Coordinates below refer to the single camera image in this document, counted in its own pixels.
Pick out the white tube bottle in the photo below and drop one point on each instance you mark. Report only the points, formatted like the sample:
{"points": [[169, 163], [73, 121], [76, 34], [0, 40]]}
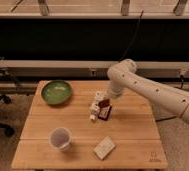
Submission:
{"points": [[94, 108]]}

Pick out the dried red pepper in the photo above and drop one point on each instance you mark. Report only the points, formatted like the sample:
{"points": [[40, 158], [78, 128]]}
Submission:
{"points": [[104, 103]]}

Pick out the dark red chocolate bar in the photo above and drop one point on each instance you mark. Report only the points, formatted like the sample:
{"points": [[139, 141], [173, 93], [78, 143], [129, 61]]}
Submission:
{"points": [[104, 113]]}

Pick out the green ceramic bowl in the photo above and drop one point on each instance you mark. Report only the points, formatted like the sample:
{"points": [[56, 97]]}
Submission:
{"points": [[56, 92]]}

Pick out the white plastic cup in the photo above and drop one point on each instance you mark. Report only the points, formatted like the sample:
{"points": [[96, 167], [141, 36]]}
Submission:
{"points": [[60, 138]]}

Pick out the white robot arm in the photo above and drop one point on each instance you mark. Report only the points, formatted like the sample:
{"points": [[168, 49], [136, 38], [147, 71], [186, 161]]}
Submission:
{"points": [[123, 75]]}

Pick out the wooden folding table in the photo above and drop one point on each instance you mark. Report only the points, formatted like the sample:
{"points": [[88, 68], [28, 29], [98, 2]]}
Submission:
{"points": [[131, 126]]}

